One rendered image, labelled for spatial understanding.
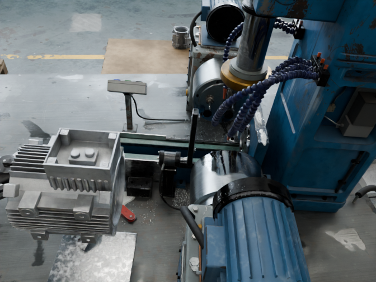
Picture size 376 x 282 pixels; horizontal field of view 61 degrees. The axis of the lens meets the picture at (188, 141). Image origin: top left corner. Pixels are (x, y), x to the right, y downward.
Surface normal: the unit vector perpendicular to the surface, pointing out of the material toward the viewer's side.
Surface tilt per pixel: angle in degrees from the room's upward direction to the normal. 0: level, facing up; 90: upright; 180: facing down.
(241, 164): 13
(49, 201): 1
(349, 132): 90
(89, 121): 0
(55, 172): 90
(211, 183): 32
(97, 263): 0
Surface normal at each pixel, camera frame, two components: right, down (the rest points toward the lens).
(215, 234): 0.08, -0.72
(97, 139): -0.02, 0.70
